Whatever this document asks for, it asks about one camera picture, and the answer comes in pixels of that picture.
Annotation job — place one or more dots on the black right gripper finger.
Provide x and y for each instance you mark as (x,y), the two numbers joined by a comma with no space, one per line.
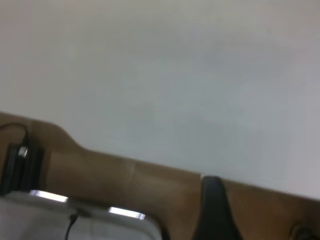
(215,212)

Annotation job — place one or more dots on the white glossy tray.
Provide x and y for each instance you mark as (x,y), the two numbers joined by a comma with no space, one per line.
(37,220)

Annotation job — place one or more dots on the black box with silver knob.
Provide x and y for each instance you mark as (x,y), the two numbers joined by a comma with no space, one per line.
(17,172)

